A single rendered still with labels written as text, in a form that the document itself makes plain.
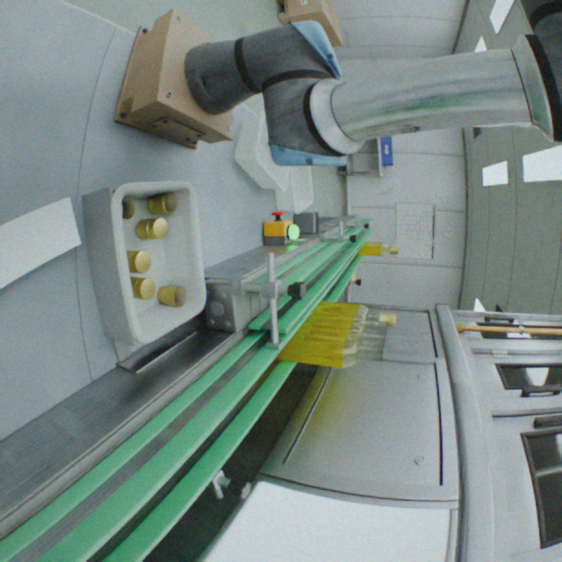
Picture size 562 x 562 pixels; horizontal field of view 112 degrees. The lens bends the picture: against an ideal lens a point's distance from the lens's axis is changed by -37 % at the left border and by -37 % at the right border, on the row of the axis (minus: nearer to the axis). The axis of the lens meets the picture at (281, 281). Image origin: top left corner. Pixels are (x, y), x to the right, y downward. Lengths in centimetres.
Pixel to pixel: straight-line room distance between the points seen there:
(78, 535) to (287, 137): 53
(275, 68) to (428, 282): 640
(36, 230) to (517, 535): 80
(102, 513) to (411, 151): 652
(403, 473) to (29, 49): 87
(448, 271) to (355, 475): 631
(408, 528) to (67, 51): 85
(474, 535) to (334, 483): 26
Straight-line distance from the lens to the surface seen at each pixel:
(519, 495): 64
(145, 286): 46
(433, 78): 32
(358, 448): 57
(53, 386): 47
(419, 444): 59
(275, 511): 48
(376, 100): 35
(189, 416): 40
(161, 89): 46
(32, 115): 46
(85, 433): 40
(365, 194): 644
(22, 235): 36
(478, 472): 58
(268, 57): 48
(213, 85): 51
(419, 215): 642
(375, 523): 47
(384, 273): 662
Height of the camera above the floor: 115
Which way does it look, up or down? 22 degrees down
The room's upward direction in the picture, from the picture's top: 94 degrees clockwise
